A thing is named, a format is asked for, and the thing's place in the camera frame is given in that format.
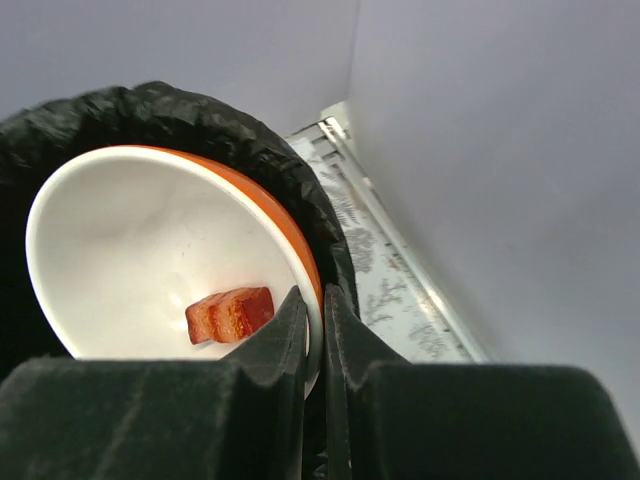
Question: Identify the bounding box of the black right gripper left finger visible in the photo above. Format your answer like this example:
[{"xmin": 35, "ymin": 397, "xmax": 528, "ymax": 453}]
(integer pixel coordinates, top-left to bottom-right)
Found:
[{"xmin": 1, "ymin": 289, "xmax": 307, "ymax": 479}]

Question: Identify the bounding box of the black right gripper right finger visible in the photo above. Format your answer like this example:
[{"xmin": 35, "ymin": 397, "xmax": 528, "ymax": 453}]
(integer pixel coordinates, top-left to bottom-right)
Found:
[{"xmin": 324, "ymin": 285, "xmax": 639, "ymax": 479}]

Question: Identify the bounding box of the small white bowl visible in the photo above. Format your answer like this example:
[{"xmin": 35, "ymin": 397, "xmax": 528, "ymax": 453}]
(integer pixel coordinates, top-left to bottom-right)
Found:
[{"xmin": 25, "ymin": 145, "xmax": 324, "ymax": 389}]

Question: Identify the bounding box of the small sausage piece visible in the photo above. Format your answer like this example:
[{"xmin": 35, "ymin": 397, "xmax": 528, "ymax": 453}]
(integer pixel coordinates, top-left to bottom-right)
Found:
[{"xmin": 185, "ymin": 287, "xmax": 275, "ymax": 345}]

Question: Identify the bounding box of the blue bin with black bag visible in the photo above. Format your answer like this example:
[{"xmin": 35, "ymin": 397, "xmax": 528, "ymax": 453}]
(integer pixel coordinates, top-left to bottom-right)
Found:
[{"xmin": 1, "ymin": 82, "xmax": 358, "ymax": 383}]

